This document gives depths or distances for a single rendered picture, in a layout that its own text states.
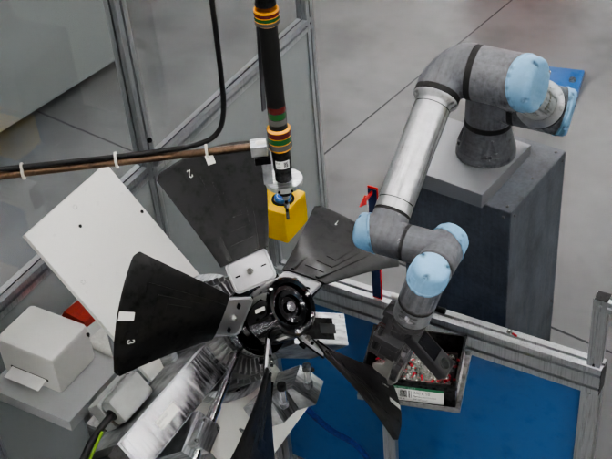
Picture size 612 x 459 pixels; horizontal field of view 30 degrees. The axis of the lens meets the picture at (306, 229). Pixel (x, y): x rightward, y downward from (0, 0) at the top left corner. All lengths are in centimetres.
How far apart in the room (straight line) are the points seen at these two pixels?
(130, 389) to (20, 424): 77
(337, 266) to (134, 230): 43
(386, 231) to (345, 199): 224
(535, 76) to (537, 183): 59
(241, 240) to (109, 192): 32
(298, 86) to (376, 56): 176
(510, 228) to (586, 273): 138
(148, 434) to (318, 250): 54
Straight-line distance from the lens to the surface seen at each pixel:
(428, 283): 211
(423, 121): 232
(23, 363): 266
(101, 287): 231
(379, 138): 481
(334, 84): 519
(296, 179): 214
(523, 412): 281
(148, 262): 204
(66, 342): 260
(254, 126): 346
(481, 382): 280
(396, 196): 226
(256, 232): 224
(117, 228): 237
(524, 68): 232
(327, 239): 243
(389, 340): 227
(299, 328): 220
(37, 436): 300
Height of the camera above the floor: 270
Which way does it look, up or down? 39 degrees down
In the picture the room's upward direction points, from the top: 5 degrees counter-clockwise
